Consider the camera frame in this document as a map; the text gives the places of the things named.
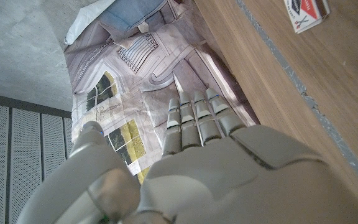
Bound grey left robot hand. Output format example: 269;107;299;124
16;87;358;224

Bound printed sofa backdrop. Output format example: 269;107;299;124
63;0;260;184

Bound red white matchbox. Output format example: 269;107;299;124
283;0;331;34

